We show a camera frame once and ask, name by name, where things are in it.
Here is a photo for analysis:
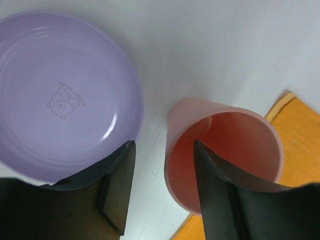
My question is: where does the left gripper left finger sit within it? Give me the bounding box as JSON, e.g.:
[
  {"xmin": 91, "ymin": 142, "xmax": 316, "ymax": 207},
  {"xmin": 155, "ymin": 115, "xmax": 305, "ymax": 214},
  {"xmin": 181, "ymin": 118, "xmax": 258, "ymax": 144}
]
[{"xmin": 0, "ymin": 141, "xmax": 136, "ymax": 240}]

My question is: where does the pink plastic cup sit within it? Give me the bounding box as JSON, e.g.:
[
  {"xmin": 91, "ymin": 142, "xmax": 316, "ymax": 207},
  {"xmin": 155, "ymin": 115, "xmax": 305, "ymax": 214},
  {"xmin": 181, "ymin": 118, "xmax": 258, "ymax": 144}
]
[{"xmin": 164, "ymin": 98, "xmax": 285, "ymax": 215}]

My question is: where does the orange cartoon mouse placemat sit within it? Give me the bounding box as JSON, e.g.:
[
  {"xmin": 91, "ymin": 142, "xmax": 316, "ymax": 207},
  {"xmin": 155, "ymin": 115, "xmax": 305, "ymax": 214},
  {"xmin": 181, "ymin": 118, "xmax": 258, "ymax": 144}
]
[{"xmin": 171, "ymin": 91, "xmax": 320, "ymax": 240}]

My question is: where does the purple plastic plate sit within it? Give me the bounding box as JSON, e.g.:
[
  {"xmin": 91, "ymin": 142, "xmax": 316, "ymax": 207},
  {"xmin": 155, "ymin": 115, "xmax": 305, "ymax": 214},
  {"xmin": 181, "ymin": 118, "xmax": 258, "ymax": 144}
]
[{"xmin": 0, "ymin": 11, "xmax": 144, "ymax": 185}]

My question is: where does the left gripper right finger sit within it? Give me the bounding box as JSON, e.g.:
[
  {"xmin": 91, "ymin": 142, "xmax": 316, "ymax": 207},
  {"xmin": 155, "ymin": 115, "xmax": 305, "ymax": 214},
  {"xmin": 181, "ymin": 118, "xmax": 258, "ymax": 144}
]
[{"xmin": 193, "ymin": 141, "xmax": 320, "ymax": 240}]

